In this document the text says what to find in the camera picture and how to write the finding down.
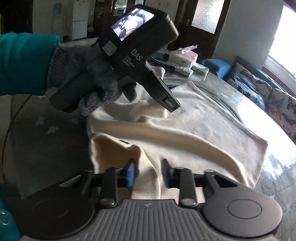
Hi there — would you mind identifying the cream white garment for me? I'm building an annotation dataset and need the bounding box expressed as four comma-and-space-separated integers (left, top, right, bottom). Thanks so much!
87, 81, 267, 199

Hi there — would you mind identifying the teal sleeved left forearm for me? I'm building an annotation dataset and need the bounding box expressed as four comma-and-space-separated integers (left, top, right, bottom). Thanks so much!
1, 32, 60, 96

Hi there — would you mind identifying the grey gloved left hand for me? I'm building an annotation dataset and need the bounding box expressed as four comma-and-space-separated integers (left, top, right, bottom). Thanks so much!
47, 44, 137, 116

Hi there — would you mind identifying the teal tray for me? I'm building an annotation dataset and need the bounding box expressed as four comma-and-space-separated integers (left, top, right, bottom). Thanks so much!
148, 52, 209, 88

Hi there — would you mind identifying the white refrigerator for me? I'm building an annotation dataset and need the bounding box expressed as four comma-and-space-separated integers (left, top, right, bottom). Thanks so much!
68, 0, 90, 41

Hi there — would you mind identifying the pink tissue box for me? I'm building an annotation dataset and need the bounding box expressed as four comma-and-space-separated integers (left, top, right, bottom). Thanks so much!
163, 45, 198, 68

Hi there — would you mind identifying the dark wooden door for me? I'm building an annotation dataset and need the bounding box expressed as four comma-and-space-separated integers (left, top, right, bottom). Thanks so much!
168, 0, 231, 61

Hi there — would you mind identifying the blue corner sofa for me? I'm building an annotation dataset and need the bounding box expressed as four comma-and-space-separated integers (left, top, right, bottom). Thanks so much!
200, 55, 296, 110

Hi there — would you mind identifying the grey quilted star table cover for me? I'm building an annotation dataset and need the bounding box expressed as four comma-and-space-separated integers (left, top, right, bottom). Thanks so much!
1, 73, 295, 240

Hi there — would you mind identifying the flat butterfly print pillow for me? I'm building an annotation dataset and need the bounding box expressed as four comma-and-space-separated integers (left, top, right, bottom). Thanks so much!
226, 63, 272, 111

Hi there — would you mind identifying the upright butterfly print pillow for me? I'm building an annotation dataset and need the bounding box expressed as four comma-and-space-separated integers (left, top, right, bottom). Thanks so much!
268, 88, 296, 144

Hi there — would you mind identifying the black cable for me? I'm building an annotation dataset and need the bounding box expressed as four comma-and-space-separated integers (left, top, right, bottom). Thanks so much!
1, 93, 33, 183

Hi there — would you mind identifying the window with frame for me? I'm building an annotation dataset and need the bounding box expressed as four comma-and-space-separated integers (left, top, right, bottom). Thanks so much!
262, 3, 296, 80

